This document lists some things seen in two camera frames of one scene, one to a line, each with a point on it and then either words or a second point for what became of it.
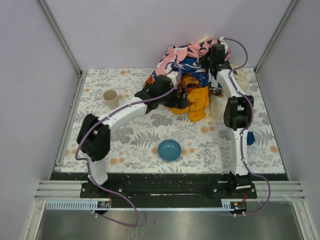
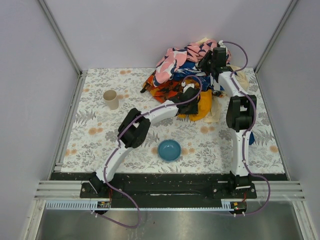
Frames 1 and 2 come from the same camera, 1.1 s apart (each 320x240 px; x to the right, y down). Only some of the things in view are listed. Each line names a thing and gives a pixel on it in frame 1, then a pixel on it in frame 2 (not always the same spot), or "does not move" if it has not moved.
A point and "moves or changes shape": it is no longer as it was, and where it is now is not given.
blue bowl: (169, 150) does not move
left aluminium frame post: (79, 85) does not move
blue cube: (250, 138) does not move
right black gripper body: (206, 61) does not move
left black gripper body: (180, 95) -> (191, 107)
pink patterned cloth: (175, 53) moves or changes shape
